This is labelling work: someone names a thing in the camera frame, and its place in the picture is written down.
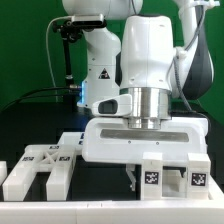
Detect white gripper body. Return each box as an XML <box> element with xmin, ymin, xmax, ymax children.
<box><xmin>82</xmin><ymin>117</ymin><xmax>208</xmax><ymax>165</ymax></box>

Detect white chair seat block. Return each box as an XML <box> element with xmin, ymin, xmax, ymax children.
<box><xmin>151</xmin><ymin>170</ymin><xmax>224</xmax><ymax>201</ymax></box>

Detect white chair back frame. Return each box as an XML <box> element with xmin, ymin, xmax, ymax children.
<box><xmin>3</xmin><ymin>144</ymin><xmax>81</xmax><ymax>201</ymax></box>

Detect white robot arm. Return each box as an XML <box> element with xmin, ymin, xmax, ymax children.
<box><xmin>62</xmin><ymin>0</ymin><xmax>218</xmax><ymax>198</ymax></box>

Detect white small block left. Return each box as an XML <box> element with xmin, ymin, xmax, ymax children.
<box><xmin>0</xmin><ymin>161</ymin><xmax>7</xmax><ymax>186</ymax></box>

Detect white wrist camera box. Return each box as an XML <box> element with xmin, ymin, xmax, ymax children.
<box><xmin>92</xmin><ymin>94</ymin><xmax>132</xmax><ymax>117</ymax></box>

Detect white marker base plate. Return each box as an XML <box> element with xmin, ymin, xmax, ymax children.
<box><xmin>58</xmin><ymin>132</ymin><xmax>84</xmax><ymax>146</ymax></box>

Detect white border wall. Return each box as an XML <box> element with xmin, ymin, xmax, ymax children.
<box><xmin>0</xmin><ymin>200</ymin><xmax>224</xmax><ymax>224</ymax></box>

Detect black cables at base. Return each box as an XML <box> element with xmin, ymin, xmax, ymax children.
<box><xmin>0</xmin><ymin>85</ymin><xmax>82</xmax><ymax>113</ymax></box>

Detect black camera on stand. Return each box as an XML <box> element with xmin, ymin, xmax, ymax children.
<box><xmin>51</xmin><ymin>13</ymin><xmax>108</xmax><ymax>112</ymax></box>

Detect white camera cable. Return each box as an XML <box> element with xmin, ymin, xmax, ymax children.
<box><xmin>45</xmin><ymin>15</ymin><xmax>73</xmax><ymax>103</ymax></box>

